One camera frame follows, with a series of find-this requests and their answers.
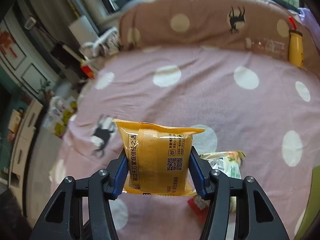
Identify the red snack packet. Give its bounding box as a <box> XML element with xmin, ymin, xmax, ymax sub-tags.
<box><xmin>187</xmin><ymin>195</ymin><xmax>208</xmax><ymax>223</ymax></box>

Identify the pale green snack bag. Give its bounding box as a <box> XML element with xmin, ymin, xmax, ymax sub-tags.
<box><xmin>199</xmin><ymin>151</ymin><xmax>246</xmax><ymax>214</ymax></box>

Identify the orange-yellow bread packet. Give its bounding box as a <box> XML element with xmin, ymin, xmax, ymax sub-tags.
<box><xmin>113</xmin><ymin>119</ymin><xmax>205</xmax><ymax>196</ymax></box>

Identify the green white cardboard box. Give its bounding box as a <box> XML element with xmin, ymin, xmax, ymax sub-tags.
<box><xmin>295</xmin><ymin>166</ymin><xmax>319</xmax><ymax>239</ymax></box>

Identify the pink polka dot sheet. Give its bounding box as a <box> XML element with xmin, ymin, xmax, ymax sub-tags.
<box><xmin>50</xmin><ymin>46</ymin><xmax>319</xmax><ymax>239</ymax></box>

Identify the red fries box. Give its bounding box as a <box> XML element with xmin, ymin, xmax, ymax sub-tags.
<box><xmin>80</xmin><ymin>60</ymin><xmax>95</xmax><ymax>80</ymax></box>

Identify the clear plastic bottle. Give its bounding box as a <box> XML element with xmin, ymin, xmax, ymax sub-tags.
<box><xmin>244</xmin><ymin>37</ymin><xmax>287</xmax><ymax>61</ymax></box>

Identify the yellow bear bottle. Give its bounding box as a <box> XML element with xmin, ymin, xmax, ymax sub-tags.
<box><xmin>288</xmin><ymin>16</ymin><xmax>304</xmax><ymax>68</ymax></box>

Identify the striped white cloth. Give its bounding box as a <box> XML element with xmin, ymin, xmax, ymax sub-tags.
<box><xmin>79</xmin><ymin>27</ymin><xmax>120</xmax><ymax>59</ymax></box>

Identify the brown polka dot bolster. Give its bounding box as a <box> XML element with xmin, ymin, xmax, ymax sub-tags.
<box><xmin>118</xmin><ymin>0</ymin><xmax>320</xmax><ymax>73</ymax></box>

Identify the purple floral cloth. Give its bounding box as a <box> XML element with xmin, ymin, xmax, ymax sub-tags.
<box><xmin>299</xmin><ymin>8</ymin><xmax>320</xmax><ymax>39</ymax></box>

